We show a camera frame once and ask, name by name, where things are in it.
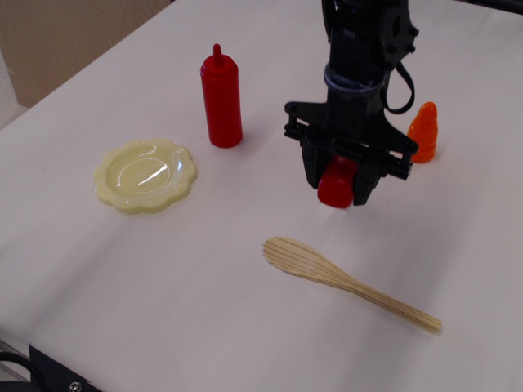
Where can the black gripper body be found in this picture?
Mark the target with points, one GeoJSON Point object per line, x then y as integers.
{"type": "Point", "coordinates": [353, 122]}

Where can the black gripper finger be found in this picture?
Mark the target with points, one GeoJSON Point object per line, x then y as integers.
{"type": "Point", "coordinates": [316, 155]}
{"type": "Point", "coordinates": [369, 173]}

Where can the red toy sushi piece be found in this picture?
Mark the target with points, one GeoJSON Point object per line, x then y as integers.
{"type": "Point", "coordinates": [336, 186]}

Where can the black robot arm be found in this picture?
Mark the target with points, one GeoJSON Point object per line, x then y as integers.
{"type": "Point", "coordinates": [368, 40]}

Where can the cream scalloped toy plate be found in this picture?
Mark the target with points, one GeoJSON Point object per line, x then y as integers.
{"type": "Point", "coordinates": [145, 175]}

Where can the orange toy carrot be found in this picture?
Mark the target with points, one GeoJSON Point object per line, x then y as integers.
{"type": "Point", "coordinates": [424, 131]}

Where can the wooden spatula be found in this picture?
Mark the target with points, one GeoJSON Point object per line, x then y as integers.
{"type": "Point", "coordinates": [298, 259]}

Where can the red ketchup squeeze bottle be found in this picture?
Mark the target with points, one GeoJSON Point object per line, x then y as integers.
{"type": "Point", "coordinates": [219, 76]}

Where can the black corner bracket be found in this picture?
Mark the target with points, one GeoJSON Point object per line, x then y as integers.
{"type": "Point", "coordinates": [57, 376]}

